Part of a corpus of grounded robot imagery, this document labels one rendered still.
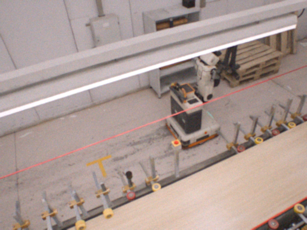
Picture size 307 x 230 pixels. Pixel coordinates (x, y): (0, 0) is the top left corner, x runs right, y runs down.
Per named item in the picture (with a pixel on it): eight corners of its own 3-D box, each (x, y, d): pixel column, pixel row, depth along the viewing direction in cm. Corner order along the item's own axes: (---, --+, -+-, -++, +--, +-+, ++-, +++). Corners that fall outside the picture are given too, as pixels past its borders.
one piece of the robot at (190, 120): (186, 141, 382) (187, 96, 328) (170, 120, 421) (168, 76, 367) (205, 133, 391) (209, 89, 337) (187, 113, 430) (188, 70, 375)
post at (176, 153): (173, 175, 275) (173, 147, 245) (178, 173, 276) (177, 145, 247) (176, 178, 271) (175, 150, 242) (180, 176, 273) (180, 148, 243)
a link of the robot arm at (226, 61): (227, 35, 310) (231, 38, 303) (235, 35, 315) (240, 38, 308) (218, 68, 337) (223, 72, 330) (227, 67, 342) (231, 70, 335)
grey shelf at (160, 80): (149, 87, 527) (142, 12, 425) (187, 75, 551) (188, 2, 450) (159, 98, 495) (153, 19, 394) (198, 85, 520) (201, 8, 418)
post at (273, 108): (263, 136, 310) (272, 105, 278) (265, 134, 310) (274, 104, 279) (265, 137, 307) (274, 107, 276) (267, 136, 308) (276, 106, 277)
